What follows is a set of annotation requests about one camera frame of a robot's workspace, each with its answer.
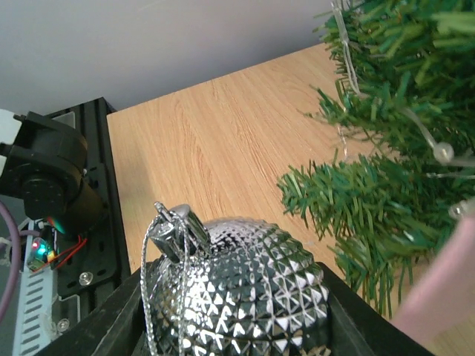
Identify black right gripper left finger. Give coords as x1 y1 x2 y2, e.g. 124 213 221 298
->
38 270 145 356

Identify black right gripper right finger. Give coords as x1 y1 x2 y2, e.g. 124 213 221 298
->
317 262 433 356

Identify pink paper triangle ornament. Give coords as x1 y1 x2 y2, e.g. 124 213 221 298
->
391 216 474 343

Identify clear led string lights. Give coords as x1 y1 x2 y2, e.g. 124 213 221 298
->
331 1 474 220

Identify small green christmas tree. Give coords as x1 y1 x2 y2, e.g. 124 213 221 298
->
278 1 474 316

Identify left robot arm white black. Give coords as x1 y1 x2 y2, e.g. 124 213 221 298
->
1 110 105 234

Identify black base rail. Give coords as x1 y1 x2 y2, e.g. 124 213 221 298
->
53 97 131 325

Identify light blue slotted cable duct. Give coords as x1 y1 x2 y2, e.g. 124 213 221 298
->
10 218 60 356

